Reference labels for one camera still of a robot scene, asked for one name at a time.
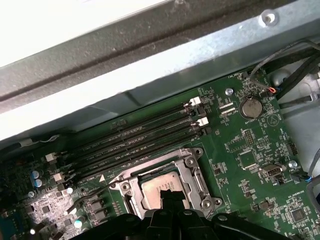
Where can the CPU socket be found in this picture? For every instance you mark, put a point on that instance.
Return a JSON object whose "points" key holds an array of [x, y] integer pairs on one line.
{"points": [[186, 153]]}

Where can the round coin battery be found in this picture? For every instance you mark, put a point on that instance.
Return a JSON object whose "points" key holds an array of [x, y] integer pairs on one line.
{"points": [[250, 108]]}

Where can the silver CPU green edge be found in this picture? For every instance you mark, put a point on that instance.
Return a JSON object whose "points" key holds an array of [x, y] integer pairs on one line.
{"points": [[155, 185]]}

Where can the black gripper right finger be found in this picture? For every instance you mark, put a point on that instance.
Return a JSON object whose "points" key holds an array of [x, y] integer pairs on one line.
{"points": [[212, 228]]}

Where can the metal socket cover frame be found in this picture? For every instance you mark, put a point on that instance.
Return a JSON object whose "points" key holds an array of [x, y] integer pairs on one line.
{"points": [[188, 175]]}

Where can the black open PC case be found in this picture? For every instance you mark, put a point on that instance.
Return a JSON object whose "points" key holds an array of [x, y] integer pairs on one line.
{"points": [[150, 37]]}

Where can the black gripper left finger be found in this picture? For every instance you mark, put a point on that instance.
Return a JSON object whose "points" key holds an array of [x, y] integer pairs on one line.
{"points": [[130, 227]]}

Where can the green motherboard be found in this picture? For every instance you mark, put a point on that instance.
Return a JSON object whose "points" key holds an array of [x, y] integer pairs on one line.
{"points": [[225, 175]]}

